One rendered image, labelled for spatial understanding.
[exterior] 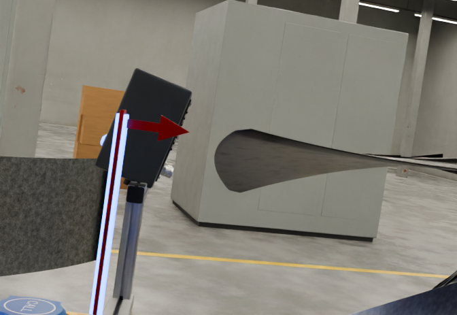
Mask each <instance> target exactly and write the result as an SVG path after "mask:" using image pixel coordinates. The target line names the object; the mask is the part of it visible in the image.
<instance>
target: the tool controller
mask: <svg viewBox="0 0 457 315"><path fill-rule="evenodd" d="M191 97H192V91H191V90H189V89H187V88H184V87H183V86H180V85H178V84H175V83H173V82H170V81H168V80H166V79H164V78H161V77H159V76H156V75H154V74H153V73H150V72H148V71H145V70H143V69H140V68H135V70H134V72H133V75H132V76H131V79H130V81H129V84H128V86H127V88H126V90H125V93H124V95H123V98H122V101H121V102H120V105H119V107H118V110H117V112H116V114H118V113H120V110H126V114H128V115H129V119H133V120H142V121H147V122H156V123H160V119H161V115H162V116H164V117H165V118H167V119H169V120H170V121H172V122H174V123H175V124H177V125H179V126H182V125H183V123H184V121H183V120H185V118H186V116H185V115H186V114H187V113H188V108H189V106H191V104H192V103H191V101H192V100H191ZM115 121H116V115H115V116H114V119H113V121H112V124H111V127H110V128H109V131H108V133H107V136H106V138H105V141H104V143H103V145H102V148H101V150H100V153H99V155H98V157H97V160H96V162H95V165H96V166H97V167H99V168H101V169H104V170H106V171H109V162H110V156H111V151H112V141H113V136H114V126H115ZM177 137H178V135H177V136H174V137H170V138H167V139H162V140H159V141H158V133H157V132H152V131H143V130H138V129H129V128H127V133H126V143H125V148H124V158H123V163H122V173H121V177H122V178H125V179H124V182H123V183H124V184H126V185H127V186H128V184H129V183H130V182H131V181H134V182H137V183H138V184H140V183H141V182H143V183H147V188H152V187H153V186H154V183H155V181H156V182H157V180H158V179H160V175H162V176H165V177H167V178H170V177H171V175H172V173H173V170H174V167H175V165H172V164H170V163H168V162H166V160H167V157H168V155H169V153H170V150H172V148H173V146H174V143H175V141H176V139H177Z"/></svg>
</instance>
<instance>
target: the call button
mask: <svg viewBox="0 0 457 315"><path fill-rule="evenodd" d="M61 303H62V301H51V300H49V299H43V298H38V297H19V296H13V295H10V296H9V297H8V298H7V299H3V300H1V301H0V315H66V311H65V309H64V308H63V307H62V306H61Z"/></svg>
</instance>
